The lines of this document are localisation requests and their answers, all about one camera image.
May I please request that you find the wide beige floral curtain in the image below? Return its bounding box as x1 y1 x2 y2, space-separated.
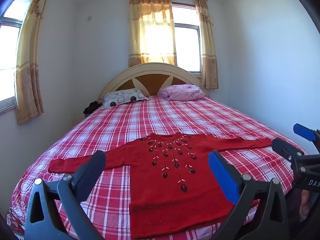
14 0 54 124

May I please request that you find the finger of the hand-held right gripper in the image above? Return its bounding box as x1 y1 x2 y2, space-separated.
293 123 320 142
271 138 304 166

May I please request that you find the red plaid bed blanket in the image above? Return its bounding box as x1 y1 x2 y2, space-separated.
6 95 309 240

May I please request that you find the red embroidered sweater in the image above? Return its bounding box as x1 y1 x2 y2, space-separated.
48 132 273 240

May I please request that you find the narrow beige floral curtain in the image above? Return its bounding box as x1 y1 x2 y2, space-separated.
195 0 219 90

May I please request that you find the large side window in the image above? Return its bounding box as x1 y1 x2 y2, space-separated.
0 0 36 111

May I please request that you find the sheer beige curtain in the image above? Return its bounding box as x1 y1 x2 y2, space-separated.
128 0 178 68

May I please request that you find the pink floral pillow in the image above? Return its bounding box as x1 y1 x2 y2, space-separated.
157 84 206 102

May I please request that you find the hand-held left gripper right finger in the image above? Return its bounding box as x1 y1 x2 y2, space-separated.
208 150 295 240

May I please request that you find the white patterned pillow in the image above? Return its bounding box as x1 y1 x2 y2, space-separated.
100 89 150 109

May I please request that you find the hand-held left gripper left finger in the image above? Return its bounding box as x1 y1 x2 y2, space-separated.
24 150 108 240

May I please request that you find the dark cloth beside bed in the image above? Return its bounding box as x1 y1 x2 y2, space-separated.
83 101 102 115

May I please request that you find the cream wooden headboard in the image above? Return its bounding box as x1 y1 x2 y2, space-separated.
99 62 210 103

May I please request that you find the window behind headboard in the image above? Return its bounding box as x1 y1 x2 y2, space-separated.
172 3 203 77

